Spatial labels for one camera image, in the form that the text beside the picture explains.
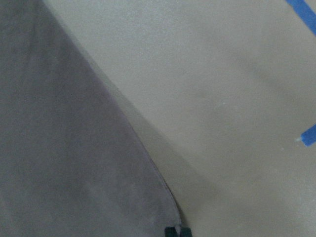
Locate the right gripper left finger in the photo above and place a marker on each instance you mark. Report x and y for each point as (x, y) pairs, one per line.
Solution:
(172, 231)

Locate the brown t-shirt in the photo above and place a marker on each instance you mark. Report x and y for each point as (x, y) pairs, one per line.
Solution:
(71, 165)

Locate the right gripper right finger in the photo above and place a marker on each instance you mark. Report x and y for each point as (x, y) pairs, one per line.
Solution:
(185, 232)

